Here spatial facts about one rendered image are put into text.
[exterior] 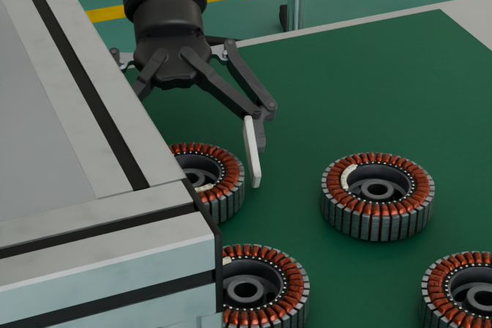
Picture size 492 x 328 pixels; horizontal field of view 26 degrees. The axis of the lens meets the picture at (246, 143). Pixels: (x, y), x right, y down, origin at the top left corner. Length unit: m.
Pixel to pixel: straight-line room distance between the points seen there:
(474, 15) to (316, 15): 1.66
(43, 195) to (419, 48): 0.94
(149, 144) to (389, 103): 0.76
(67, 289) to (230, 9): 2.72
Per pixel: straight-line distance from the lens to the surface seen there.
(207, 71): 1.12
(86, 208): 0.48
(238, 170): 1.07
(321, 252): 1.03
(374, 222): 1.02
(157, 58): 1.13
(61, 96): 0.56
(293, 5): 2.71
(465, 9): 1.50
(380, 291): 0.99
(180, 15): 1.14
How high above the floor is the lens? 1.40
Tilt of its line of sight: 34 degrees down
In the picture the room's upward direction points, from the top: straight up
